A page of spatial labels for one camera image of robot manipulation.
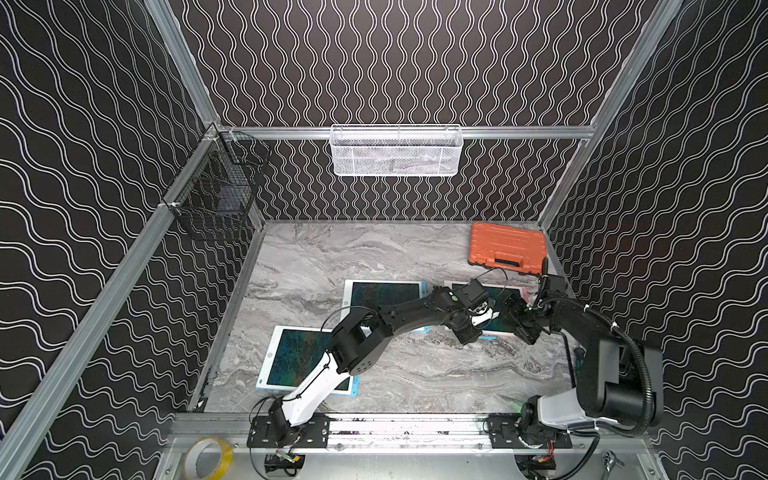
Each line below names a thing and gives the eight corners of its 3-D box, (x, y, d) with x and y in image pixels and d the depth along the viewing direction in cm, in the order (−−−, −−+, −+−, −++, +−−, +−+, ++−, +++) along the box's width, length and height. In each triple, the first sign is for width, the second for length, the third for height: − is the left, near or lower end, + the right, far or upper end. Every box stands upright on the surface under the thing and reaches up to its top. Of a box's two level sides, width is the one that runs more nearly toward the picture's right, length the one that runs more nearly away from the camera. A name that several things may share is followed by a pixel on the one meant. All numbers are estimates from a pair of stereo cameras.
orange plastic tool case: (468, 268, 109) (471, 257, 105) (469, 232, 121) (472, 221, 116) (543, 279, 106) (550, 269, 101) (537, 242, 117) (543, 231, 113)
